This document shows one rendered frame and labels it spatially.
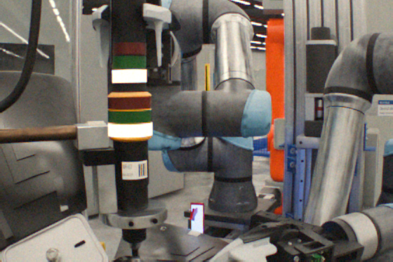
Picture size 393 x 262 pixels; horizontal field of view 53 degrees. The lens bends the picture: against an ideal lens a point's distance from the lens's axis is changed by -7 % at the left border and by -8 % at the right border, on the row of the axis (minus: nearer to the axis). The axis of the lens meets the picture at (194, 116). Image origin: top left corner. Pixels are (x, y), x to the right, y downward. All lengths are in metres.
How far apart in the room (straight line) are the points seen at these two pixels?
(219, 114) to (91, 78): 3.72
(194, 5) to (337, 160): 0.48
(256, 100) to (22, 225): 0.40
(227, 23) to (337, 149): 0.36
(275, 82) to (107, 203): 4.19
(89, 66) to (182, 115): 3.69
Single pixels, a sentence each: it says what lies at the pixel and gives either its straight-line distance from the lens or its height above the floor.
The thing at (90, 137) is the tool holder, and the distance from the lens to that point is 0.40.
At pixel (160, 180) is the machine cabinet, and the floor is 0.23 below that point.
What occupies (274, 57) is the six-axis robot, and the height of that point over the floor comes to 1.66.
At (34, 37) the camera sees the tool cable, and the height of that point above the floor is 1.46.
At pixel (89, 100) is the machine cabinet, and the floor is 1.24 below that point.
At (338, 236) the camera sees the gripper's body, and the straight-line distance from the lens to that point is 0.63.
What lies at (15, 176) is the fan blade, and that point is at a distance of 0.45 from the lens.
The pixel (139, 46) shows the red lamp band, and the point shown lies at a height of 1.45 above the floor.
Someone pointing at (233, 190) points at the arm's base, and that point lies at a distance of 1.23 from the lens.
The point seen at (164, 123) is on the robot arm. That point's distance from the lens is 0.66.
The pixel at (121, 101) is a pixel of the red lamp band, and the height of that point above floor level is 1.39.
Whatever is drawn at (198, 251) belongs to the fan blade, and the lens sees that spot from 0.59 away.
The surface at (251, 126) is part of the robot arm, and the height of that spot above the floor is 1.34.
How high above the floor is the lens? 1.41
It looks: 5 degrees down
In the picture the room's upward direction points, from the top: 1 degrees counter-clockwise
